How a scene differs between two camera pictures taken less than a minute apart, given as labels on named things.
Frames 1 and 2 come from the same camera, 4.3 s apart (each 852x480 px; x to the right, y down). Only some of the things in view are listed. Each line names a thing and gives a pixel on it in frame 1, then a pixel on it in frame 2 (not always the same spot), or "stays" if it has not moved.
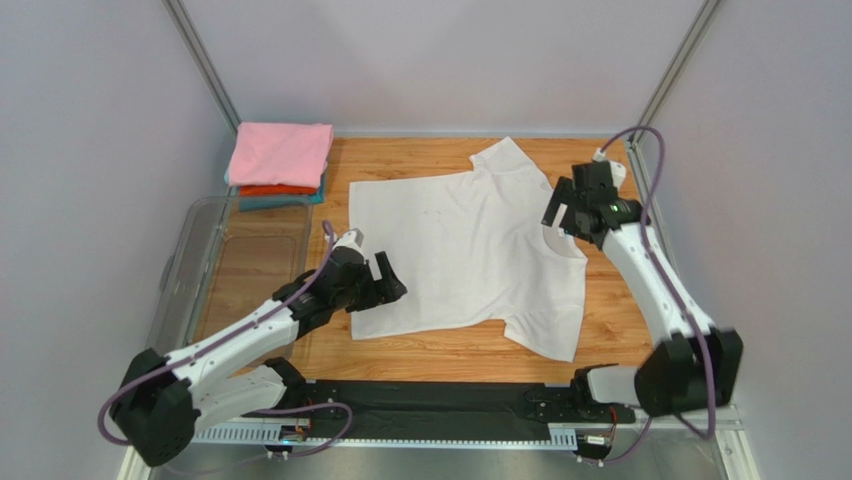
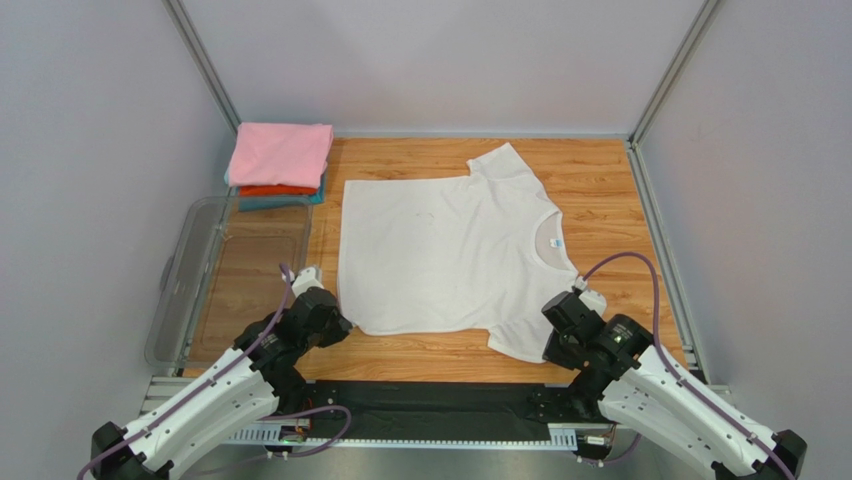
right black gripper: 570,209 → 562,311
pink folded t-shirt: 281,154 stays
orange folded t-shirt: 275,190 stays
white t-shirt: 471,250 stays
